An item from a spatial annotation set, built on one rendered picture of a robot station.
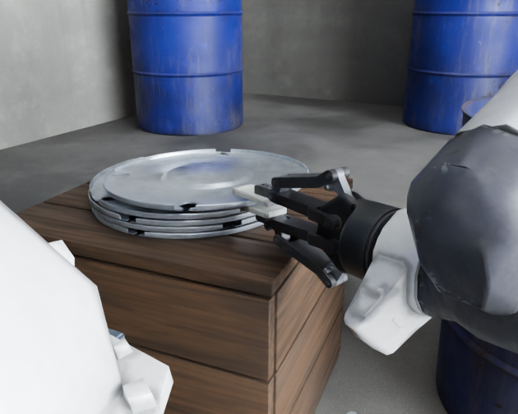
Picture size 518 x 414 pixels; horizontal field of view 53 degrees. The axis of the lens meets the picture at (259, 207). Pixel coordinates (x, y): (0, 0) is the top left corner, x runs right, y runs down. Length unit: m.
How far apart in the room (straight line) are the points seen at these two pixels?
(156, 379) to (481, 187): 0.21
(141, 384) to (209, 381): 0.42
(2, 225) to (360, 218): 0.32
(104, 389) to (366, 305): 0.25
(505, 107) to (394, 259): 0.14
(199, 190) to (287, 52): 3.16
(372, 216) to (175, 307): 0.27
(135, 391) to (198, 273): 0.35
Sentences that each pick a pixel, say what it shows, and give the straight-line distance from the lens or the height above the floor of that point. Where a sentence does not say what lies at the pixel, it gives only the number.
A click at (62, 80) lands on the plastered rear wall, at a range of 2.86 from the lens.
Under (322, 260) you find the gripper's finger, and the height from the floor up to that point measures 0.36.
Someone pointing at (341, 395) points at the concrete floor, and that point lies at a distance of 0.95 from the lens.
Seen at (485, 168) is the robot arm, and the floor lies 0.53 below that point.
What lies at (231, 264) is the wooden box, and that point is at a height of 0.35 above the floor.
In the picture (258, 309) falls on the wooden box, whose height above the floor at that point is 0.32.
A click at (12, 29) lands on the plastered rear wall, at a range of 2.69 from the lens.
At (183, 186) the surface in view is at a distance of 0.69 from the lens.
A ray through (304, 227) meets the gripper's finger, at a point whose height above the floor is 0.40.
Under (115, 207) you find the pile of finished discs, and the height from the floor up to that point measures 0.38.
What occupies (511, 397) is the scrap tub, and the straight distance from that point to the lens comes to 0.83.
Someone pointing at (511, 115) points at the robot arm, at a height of 0.56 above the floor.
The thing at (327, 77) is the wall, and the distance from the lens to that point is 3.70.
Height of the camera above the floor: 0.62
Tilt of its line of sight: 21 degrees down
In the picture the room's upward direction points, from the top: straight up
